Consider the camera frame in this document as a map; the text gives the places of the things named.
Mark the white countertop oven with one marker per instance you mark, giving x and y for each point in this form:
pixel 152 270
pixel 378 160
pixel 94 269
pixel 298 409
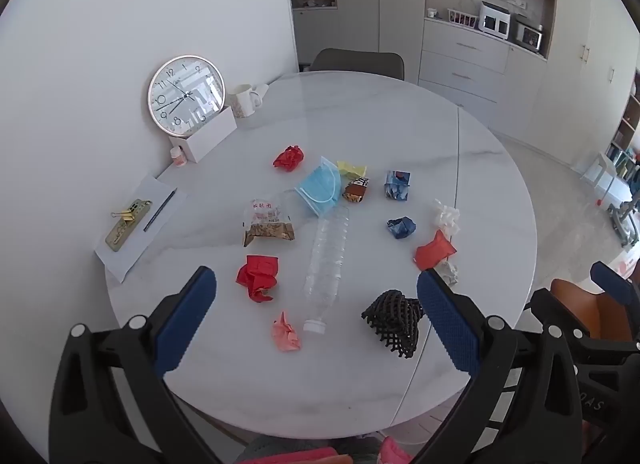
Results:
pixel 495 20

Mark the grey cabinet with niche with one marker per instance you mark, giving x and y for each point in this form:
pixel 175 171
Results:
pixel 385 4

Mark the black foam net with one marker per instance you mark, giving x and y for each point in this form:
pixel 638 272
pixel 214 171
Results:
pixel 392 319

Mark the open bookshelf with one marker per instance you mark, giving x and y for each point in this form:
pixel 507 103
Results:
pixel 625 139

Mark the grey drawer cabinet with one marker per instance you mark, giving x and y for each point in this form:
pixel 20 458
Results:
pixel 465 69

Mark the white dish rack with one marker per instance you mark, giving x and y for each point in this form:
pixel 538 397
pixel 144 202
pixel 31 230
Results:
pixel 462 19

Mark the grey chair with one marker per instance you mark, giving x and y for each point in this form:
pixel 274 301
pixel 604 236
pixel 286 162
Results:
pixel 357 61

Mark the blue white carton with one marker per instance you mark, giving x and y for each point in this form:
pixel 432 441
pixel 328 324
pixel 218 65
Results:
pixel 397 185

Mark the clear brown snack packet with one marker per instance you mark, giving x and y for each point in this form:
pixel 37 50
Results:
pixel 267 224

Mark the patterned white mug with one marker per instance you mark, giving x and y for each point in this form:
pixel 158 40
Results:
pixel 242 101

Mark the dark pencil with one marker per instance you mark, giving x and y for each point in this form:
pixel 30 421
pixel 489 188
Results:
pixel 160 210

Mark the blue paper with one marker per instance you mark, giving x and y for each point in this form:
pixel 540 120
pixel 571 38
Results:
pixel 401 227

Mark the blue face mask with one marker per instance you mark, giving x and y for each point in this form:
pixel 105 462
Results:
pixel 317 186

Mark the brown snack wrapper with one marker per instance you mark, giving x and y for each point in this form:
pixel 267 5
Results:
pixel 356 190

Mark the white stool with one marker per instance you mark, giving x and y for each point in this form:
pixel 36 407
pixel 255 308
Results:
pixel 600 169

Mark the yellow crumpled wrapper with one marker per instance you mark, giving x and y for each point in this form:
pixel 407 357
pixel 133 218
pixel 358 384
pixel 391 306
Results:
pixel 351 169

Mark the pink crumpled paper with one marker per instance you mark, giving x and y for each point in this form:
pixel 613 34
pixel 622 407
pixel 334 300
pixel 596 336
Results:
pixel 286 333

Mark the red crumpled paper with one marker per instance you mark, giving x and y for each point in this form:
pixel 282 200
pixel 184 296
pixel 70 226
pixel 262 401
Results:
pixel 257 278
pixel 289 158

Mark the round wall clock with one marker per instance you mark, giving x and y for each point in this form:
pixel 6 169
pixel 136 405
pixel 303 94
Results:
pixel 186 95

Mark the small cup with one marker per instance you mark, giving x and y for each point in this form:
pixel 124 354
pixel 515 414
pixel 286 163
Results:
pixel 431 13

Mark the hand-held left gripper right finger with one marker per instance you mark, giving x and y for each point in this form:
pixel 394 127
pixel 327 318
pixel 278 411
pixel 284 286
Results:
pixel 450 324

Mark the silver toaster oven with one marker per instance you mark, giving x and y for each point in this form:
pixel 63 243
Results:
pixel 529 35

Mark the white cardboard box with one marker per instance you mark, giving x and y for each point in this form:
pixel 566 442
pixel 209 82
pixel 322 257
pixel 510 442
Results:
pixel 210 136

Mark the white paper sheet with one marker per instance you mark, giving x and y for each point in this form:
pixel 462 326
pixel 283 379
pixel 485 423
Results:
pixel 150 239

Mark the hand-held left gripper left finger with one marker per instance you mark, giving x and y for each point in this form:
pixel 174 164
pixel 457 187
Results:
pixel 185 324

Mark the small pill bottle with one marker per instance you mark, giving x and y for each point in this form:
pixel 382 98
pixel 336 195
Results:
pixel 178 157

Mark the grey wheeled frame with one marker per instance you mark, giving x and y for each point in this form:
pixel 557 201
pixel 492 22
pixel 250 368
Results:
pixel 625 221

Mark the gold binder clip tag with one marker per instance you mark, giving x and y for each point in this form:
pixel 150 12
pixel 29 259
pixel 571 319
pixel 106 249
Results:
pixel 120 234

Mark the orange chair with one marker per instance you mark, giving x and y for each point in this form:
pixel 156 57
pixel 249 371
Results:
pixel 595 309

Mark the tall grey cabinet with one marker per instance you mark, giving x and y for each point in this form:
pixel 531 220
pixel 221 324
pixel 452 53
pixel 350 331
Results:
pixel 585 69

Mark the yellow binder clip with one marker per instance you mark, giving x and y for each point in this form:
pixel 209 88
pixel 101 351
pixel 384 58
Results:
pixel 129 215

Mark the clear plastic bottle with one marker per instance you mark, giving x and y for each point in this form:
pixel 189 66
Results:
pixel 325 264

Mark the plain white mug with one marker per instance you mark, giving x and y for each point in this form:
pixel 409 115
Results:
pixel 262 90

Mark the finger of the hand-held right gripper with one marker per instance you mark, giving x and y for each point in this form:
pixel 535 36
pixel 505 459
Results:
pixel 614 281
pixel 555 306

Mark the orange red packet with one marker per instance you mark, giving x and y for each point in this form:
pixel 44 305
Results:
pixel 434 250

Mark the grey crumpled paper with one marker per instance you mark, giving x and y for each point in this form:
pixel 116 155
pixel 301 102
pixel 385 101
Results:
pixel 448 273

